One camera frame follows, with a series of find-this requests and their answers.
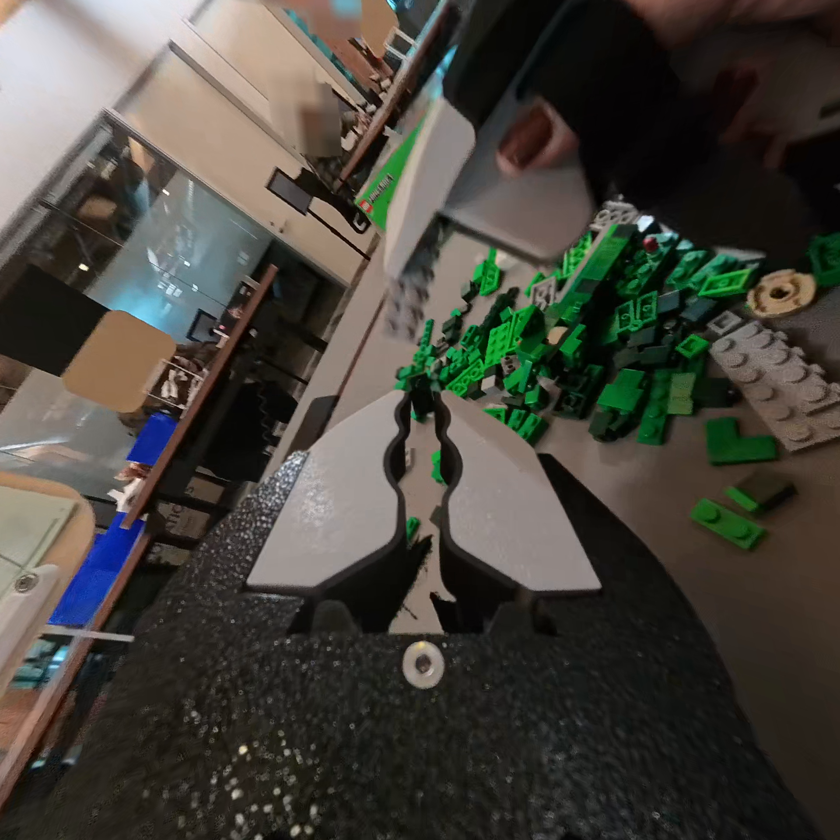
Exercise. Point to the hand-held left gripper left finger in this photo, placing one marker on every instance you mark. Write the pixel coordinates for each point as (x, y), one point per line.
(328, 512)

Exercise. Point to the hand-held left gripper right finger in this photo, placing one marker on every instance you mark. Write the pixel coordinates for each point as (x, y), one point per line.
(518, 518)

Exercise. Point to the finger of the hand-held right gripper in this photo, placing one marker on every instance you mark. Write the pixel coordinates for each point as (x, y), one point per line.
(426, 184)
(525, 210)

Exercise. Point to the pile of green toy bricks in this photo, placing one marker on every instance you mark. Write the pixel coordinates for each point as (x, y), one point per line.
(525, 328)

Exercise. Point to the long grey studded plate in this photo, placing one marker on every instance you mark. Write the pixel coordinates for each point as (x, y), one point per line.
(407, 302)

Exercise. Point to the black desk panel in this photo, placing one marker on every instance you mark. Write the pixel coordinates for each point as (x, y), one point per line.
(318, 426)

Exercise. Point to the wooden-edged desk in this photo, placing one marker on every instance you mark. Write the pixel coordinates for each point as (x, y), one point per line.
(394, 95)
(220, 359)

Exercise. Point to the grey desk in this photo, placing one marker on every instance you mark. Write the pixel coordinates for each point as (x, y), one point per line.
(689, 623)

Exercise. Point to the person's right hand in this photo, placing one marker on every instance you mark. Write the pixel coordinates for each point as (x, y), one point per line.
(774, 65)

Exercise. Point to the green toy set box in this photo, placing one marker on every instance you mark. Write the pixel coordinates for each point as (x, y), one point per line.
(394, 177)

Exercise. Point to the black sign stand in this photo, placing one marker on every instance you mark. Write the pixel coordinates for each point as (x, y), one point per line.
(289, 190)

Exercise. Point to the tan book stand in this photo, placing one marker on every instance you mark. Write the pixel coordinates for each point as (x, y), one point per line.
(118, 361)
(377, 26)

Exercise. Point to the blue storage bin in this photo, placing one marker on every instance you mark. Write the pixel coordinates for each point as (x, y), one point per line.
(152, 438)
(92, 571)

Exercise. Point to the green two-stud plate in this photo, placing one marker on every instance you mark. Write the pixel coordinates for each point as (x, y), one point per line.
(725, 522)

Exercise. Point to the green L-shaped plate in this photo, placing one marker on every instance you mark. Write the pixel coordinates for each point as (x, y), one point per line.
(722, 446)

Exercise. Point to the small black screen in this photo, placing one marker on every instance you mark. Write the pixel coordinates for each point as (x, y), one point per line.
(205, 323)

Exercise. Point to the glass partition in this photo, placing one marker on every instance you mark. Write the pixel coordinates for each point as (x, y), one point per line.
(184, 229)

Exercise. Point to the tan round piece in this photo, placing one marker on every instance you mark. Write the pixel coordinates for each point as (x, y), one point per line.
(764, 303)

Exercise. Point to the white strip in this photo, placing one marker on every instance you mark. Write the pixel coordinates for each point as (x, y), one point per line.
(85, 634)

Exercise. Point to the large grey studded plate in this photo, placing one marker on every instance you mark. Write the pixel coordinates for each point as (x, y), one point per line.
(774, 387)

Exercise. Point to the black wall screen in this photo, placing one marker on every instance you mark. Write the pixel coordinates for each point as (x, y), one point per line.
(46, 321)

